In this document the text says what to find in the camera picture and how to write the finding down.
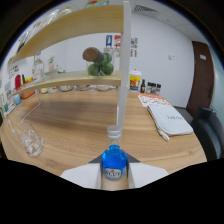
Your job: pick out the gripper right finger white block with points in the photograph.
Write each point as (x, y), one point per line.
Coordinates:
(145, 174)

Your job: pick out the clear glass with ice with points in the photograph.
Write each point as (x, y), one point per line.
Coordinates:
(30, 140)

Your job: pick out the dark small bottle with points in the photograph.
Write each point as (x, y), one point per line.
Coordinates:
(143, 86)

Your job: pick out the yellow white paper cup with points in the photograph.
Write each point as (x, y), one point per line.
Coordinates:
(135, 81)

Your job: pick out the blue liquid small bottle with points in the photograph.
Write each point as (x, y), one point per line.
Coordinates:
(114, 163)

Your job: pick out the blue wall poster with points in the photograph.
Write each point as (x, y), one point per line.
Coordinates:
(109, 40)

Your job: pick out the gripper left finger white block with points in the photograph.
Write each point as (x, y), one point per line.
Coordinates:
(83, 175)

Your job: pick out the two-tier wooden shelf rack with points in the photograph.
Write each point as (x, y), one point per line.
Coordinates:
(76, 26)

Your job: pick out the light blue white tumbler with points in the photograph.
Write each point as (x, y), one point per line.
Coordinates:
(17, 99)

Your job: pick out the brown door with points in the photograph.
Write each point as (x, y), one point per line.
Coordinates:
(201, 80)

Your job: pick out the white text wall poster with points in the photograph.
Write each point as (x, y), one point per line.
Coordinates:
(134, 46)

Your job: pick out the black chair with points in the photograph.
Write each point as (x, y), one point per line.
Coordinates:
(210, 133)

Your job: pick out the red wall poster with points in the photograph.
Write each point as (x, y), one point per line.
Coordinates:
(117, 41)

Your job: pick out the white zip pouch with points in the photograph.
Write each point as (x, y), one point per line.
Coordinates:
(171, 120)

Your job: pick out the orange white booklet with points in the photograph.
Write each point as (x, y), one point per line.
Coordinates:
(150, 99)

